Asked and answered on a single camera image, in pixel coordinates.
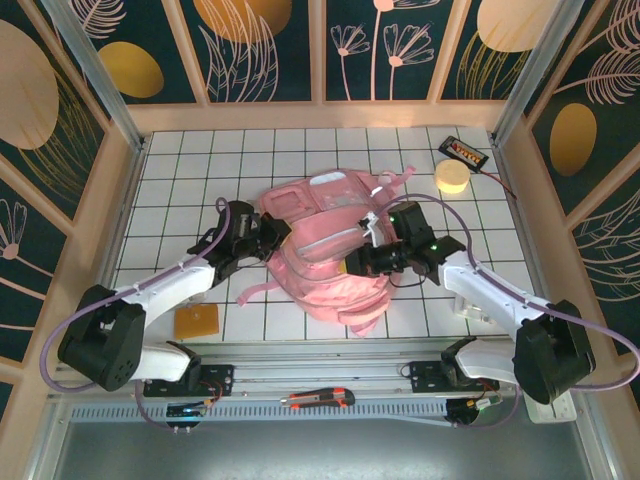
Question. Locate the pink school backpack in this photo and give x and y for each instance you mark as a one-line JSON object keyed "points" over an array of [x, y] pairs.
{"points": [[320, 280]]}

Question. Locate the cream round foam block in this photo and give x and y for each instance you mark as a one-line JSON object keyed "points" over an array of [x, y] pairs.
{"points": [[452, 176]]}

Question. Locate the orange leather card wallet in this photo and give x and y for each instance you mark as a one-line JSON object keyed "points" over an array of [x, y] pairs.
{"points": [[197, 321]]}

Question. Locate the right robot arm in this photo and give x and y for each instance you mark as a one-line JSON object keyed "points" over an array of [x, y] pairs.
{"points": [[490, 290]]}

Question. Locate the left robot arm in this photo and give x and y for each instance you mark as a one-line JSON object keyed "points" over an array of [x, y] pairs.
{"points": [[165, 285]]}

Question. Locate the black battery charger box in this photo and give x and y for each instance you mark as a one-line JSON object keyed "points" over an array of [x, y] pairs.
{"points": [[462, 154]]}

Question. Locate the orange black utility knife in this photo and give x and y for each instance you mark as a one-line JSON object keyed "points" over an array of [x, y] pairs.
{"points": [[320, 398]]}

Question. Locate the white square desk clock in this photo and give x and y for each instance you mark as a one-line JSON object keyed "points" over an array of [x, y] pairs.
{"points": [[555, 411]]}

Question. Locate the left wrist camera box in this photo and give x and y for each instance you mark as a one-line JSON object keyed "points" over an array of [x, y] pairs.
{"points": [[247, 226]]}

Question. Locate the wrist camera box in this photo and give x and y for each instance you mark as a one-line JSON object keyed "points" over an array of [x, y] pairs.
{"points": [[247, 226], [371, 226]]}

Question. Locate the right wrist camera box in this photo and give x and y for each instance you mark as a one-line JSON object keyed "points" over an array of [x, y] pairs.
{"points": [[371, 226]]}

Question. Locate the aluminium rail frame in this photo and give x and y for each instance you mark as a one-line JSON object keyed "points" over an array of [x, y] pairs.
{"points": [[320, 367]]}

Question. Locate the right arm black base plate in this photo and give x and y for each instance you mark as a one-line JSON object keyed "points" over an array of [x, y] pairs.
{"points": [[425, 375]]}

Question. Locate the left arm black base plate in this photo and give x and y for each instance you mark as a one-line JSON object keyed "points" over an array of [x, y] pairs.
{"points": [[217, 380]]}

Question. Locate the aluminium frame post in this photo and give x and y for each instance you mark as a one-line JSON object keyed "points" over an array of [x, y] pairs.
{"points": [[95, 70], [535, 65]]}

